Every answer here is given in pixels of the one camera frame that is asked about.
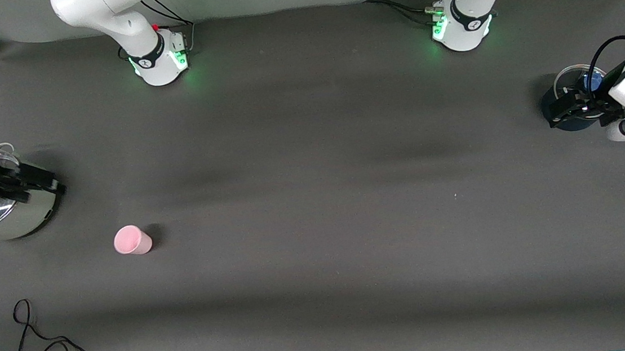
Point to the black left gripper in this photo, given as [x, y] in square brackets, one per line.
[595, 105]

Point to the pink paper cup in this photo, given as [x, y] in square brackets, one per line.
[131, 240]

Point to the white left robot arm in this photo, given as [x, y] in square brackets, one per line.
[470, 9]

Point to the dark blue pot, glass lid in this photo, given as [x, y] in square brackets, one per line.
[565, 122]

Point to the pale green pot, glass lid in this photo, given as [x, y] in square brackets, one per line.
[33, 214]

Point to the dark grey table mat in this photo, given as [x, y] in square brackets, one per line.
[314, 198]

